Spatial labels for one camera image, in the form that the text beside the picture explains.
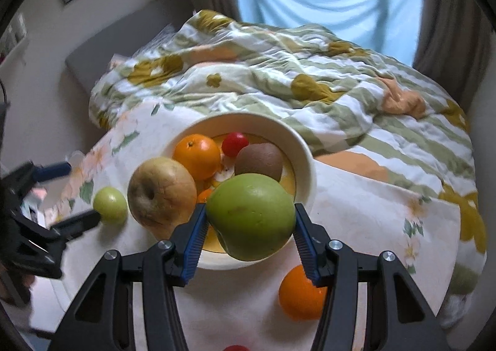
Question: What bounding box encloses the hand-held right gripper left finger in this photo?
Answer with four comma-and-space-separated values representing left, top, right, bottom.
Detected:
48, 203, 208, 351

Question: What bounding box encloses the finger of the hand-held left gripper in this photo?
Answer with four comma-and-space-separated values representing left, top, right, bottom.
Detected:
50, 209, 102, 242
4, 160, 73, 197

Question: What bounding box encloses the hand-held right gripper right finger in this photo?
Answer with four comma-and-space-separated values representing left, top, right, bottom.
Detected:
292, 203, 452, 351

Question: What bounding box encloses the green apple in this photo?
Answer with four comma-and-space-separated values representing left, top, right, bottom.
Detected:
205, 173, 297, 262
93, 187, 128, 225

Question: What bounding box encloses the yellow brown pear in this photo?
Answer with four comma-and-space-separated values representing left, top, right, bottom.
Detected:
128, 157, 197, 230

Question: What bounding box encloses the cream ceramic bowl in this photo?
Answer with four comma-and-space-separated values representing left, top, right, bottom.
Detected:
155, 113, 318, 271

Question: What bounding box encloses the large orange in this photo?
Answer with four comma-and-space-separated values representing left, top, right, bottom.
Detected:
172, 134, 221, 181

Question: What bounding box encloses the brown kiwi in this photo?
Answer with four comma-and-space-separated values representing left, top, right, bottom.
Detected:
234, 143, 284, 182

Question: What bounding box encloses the white floral table cloth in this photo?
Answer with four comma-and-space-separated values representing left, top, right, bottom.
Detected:
31, 101, 462, 351

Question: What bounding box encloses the grey bed headboard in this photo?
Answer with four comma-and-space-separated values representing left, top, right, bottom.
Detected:
65, 0, 194, 94

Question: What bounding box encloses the white plastic bag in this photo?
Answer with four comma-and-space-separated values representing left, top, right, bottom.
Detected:
440, 293, 470, 328

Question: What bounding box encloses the grey patterned pillow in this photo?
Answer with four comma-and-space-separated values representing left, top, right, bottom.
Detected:
134, 24, 184, 61

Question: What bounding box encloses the green striped floral blanket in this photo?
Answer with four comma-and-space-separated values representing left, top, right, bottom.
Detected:
88, 9, 488, 293

